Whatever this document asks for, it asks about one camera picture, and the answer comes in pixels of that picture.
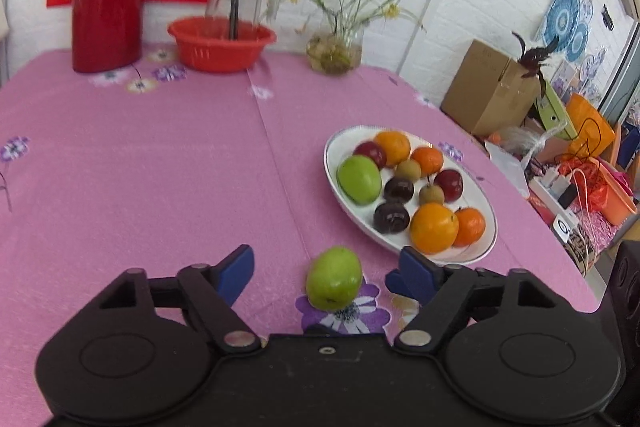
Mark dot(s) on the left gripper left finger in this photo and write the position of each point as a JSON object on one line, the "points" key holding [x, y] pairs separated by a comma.
{"points": [[210, 293]]}

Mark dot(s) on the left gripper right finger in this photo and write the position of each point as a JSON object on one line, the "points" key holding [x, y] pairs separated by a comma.
{"points": [[442, 293]]}

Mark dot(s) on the large orange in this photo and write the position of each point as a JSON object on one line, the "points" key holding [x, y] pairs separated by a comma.
{"points": [[433, 228]]}

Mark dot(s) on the tangerine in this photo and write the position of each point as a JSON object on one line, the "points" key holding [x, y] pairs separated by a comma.
{"points": [[430, 160], [472, 226]]}

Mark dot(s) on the dark plum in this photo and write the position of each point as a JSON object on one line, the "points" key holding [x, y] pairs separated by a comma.
{"points": [[390, 218], [398, 190]]}

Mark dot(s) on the brown longan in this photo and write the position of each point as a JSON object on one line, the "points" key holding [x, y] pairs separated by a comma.
{"points": [[409, 169], [431, 193]]}

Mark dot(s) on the green apple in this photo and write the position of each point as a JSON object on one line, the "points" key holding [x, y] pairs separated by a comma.
{"points": [[334, 279], [360, 180]]}

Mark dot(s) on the red plum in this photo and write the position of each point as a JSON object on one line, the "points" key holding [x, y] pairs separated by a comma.
{"points": [[451, 183], [373, 151]]}

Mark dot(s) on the white round plate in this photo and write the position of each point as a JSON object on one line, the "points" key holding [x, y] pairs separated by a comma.
{"points": [[341, 146]]}

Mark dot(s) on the tangerine on plate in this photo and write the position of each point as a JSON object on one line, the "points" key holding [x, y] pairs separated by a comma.
{"points": [[430, 160]]}

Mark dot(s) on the green apple on plate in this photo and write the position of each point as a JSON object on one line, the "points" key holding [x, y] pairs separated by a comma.
{"points": [[360, 180]]}

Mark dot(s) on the white plastic pouch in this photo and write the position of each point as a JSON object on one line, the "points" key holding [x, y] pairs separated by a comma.
{"points": [[510, 167]]}

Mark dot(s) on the orange on plate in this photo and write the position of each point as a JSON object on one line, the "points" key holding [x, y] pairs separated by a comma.
{"points": [[395, 145]]}

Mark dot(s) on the white power strip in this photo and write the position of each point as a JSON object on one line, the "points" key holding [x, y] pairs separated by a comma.
{"points": [[553, 190]]}

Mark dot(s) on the red plum on plate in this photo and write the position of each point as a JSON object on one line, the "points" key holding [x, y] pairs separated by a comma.
{"points": [[373, 151]]}

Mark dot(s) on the clear plastic bag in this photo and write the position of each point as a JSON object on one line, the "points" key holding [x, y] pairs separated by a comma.
{"points": [[530, 140]]}

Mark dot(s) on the cardboard box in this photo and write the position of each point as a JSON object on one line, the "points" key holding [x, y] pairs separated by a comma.
{"points": [[489, 91]]}

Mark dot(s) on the green box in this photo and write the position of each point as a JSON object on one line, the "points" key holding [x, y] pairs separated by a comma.
{"points": [[553, 115]]}

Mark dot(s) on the red plastic basket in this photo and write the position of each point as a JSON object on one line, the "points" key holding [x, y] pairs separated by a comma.
{"points": [[203, 43]]}

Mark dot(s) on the dark red leafed plant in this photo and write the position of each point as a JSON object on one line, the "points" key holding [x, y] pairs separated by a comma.
{"points": [[532, 59]]}

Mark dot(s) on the glass vase with plant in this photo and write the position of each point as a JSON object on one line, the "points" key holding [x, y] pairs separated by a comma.
{"points": [[336, 47]]}

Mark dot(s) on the blue decorative wall plates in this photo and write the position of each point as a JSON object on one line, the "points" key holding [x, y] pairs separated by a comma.
{"points": [[570, 22]]}

